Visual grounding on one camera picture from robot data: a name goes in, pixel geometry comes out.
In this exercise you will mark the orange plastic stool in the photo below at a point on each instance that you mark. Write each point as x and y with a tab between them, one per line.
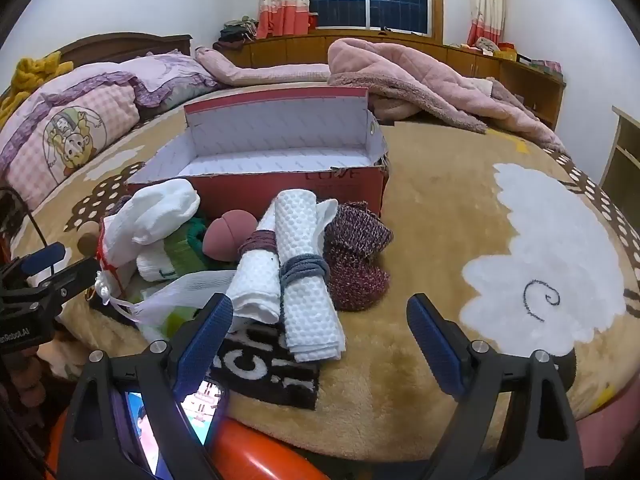
260	452

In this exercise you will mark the stack of colourful fabric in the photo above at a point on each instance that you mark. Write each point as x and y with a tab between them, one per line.
542	65

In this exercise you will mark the light wooden shelf unit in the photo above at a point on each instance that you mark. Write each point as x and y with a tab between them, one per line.
622	160

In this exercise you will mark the white crumpled bag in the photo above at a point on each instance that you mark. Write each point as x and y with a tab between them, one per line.
485	45

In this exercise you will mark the green and white sock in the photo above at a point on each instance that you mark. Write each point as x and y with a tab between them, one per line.
182	252

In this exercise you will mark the low wooden cabinet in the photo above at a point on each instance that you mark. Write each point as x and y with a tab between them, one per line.
530	85

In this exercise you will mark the red cardboard shoe box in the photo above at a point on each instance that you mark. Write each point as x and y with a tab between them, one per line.
280	125

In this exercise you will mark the dark wooden headboard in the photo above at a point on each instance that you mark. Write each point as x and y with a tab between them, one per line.
115	42

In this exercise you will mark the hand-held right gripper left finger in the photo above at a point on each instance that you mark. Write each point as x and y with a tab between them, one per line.
207	335

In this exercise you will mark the small red box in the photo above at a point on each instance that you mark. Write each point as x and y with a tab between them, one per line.
313	21

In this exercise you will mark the person's left forearm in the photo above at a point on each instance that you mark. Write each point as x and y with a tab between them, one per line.
27	385

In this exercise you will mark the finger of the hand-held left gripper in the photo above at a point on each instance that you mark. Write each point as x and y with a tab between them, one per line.
45	258
70	276

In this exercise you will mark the yellow knit scarf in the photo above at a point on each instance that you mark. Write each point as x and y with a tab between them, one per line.
35	72

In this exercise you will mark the maroon knit sock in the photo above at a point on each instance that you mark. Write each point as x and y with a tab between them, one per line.
357	232
357	285

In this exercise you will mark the pink checked cartoon pillow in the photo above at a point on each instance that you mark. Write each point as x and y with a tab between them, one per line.
75	130

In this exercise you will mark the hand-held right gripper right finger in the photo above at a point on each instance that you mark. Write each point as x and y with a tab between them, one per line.
435	345

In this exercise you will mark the smartphone purple case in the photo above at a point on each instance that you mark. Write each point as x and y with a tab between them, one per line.
200	410

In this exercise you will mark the pink round soft ball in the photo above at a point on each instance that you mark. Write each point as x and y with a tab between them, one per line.
227	237

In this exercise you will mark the white plastic bag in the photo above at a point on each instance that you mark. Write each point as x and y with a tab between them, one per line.
185	292

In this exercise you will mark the black towel white letters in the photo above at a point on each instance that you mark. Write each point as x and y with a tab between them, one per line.
270	370

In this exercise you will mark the person's left hand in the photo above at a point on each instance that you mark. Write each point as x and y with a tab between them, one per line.
57	355

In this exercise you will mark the pile of dark clothes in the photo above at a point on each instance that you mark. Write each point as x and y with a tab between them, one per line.
235	32

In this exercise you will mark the white towel maroon band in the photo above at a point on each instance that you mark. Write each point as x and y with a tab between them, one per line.
255	282

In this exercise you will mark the long pink bolster pillow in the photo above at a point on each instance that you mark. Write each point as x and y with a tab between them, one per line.
280	74

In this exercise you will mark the white towel grey band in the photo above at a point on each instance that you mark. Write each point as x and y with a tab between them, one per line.
306	310

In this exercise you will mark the yellow box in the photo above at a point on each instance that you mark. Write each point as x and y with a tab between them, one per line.
506	50

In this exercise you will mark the purple floral pillow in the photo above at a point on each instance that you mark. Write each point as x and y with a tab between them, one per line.
165	75

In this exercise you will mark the tan round soft ball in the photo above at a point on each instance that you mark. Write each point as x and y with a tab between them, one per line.
88	244

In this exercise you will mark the white knit glove red trim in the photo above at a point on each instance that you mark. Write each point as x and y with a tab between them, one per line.
150	215

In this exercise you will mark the pink fleece blanket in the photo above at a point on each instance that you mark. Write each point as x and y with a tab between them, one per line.
400	75

